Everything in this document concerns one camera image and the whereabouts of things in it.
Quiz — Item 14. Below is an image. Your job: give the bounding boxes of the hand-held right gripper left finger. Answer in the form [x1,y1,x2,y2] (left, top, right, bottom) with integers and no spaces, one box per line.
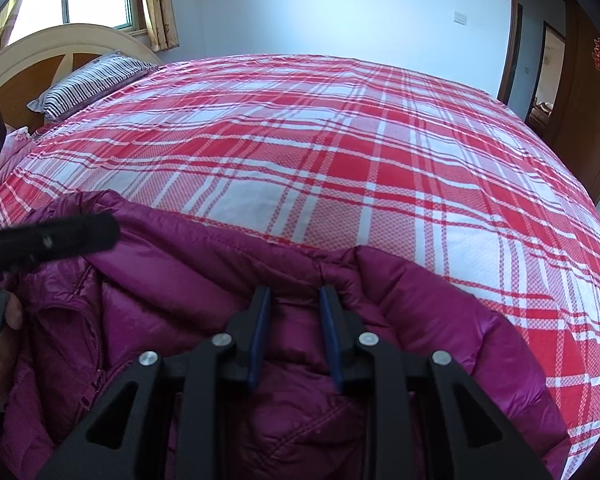
[35,286,273,480]

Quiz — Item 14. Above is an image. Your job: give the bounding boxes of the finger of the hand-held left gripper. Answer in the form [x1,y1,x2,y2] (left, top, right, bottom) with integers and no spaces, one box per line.
[0,214,121,277]

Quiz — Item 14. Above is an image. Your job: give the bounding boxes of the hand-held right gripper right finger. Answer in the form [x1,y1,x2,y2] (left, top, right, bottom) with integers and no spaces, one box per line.
[319,285,553,480]

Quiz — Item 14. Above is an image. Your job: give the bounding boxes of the purple quilted down jacket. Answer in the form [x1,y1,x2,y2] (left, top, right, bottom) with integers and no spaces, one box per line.
[0,190,571,480]

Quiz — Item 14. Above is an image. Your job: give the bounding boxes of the person's left hand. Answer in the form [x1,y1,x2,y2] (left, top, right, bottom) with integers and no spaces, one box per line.
[0,291,25,411]

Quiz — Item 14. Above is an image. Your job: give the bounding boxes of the pink floral quilt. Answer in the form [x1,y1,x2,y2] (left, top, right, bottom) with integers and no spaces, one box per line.
[0,127,32,173]

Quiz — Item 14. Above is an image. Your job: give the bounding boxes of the wooden bed headboard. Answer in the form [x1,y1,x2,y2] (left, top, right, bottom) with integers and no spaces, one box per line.
[0,22,166,131]

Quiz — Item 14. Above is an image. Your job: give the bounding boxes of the striped pillow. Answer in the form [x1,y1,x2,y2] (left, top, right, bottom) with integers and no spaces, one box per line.
[27,55,161,121]

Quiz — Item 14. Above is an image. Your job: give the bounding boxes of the red plaid bed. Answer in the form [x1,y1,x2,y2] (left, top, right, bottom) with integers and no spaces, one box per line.
[0,54,600,478]

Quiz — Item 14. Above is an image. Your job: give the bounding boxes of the brown wooden door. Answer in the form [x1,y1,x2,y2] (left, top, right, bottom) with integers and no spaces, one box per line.
[545,0,600,206]

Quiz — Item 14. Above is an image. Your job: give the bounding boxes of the brown door frame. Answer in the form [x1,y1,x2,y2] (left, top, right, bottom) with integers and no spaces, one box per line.
[497,0,581,111]

